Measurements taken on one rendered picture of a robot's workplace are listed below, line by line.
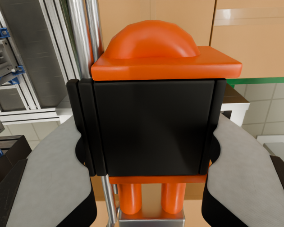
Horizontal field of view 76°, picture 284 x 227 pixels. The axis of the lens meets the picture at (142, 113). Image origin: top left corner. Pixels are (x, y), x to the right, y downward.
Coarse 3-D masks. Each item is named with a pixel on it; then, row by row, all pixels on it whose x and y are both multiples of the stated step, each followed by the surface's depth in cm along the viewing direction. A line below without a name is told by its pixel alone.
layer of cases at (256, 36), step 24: (120, 0) 55; (144, 0) 55; (168, 0) 55; (192, 0) 55; (216, 0) 55; (240, 0) 55; (264, 0) 55; (120, 24) 58; (192, 24) 58; (216, 24) 58; (240, 24) 58; (264, 24) 58; (216, 48) 62; (240, 48) 62; (264, 48) 62; (264, 72) 66
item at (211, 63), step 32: (96, 64) 9; (128, 64) 9; (160, 64) 9; (192, 64) 9; (224, 64) 9; (96, 96) 9; (128, 96) 9; (160, 96) 9; (192, 96) 9; (128, 128) 10; (160, 128) 10; (192, 128) 10; (128, 160) 12; (160, 160) 12; (192, 160) 12
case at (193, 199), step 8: (96, 176) 44; (96, 184) 42; (192, 184) 41; (200, 184) 41; (96, 192) 40; (192, 192) 39; (200, 192) 39; (96, 200) 38; (104, 200) 38; (184, 200) 38; (192, 200) 38; (200, 200) 38; (104, 208) 39; (184, 208) 39; (192, 208) 39; (200, 208) 39; (96, 216) 40; (104, 216) 40; (192, 216) 40; (200, 216) 40; (96, 224) 42; (104, 224) 42; (192, 224) 42; (200, 224) 42; (208, 224) 42
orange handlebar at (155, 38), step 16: (128, 32) 10; (144, 32) 9; (160, 32) 9; (176, 32) 10; (112, 48) 10; (128, 48) 10; (144, 48) 10; (160, 48) 10; (176, 48) 10; (192, 48) 10; (128, 192) 15; (176, 192) 15; (128, 208) 16; (176, 208) 16
